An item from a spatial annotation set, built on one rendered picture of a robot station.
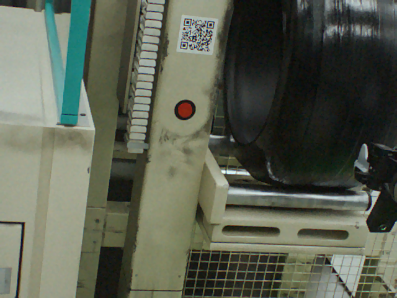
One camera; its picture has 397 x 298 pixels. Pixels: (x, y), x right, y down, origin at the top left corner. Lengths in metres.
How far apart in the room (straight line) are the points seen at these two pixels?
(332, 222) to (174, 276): 0.38
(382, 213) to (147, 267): 0.58
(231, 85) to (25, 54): 0.86
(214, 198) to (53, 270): 0.70
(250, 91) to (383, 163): 0.62
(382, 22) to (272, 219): 0.47
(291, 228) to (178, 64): 0.43
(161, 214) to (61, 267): 0.79
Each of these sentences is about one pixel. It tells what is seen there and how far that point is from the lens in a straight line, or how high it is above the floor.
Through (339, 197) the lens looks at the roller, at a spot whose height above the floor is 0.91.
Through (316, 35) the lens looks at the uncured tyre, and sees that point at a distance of 1.46.
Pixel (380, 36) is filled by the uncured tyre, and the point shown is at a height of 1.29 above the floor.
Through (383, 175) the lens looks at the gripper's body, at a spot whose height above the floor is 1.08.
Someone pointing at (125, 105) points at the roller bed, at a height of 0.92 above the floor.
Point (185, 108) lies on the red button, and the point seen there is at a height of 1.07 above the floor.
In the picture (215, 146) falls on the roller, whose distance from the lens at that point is 1.88.
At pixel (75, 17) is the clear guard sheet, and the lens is 0.82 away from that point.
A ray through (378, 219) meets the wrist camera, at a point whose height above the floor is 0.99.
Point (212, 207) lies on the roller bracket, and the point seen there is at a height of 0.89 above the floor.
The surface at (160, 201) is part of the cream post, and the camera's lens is 1.68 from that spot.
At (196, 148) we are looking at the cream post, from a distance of 1.65.
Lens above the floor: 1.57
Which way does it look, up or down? 21 degrees down
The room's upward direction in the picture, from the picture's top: 10 degrees clockwise
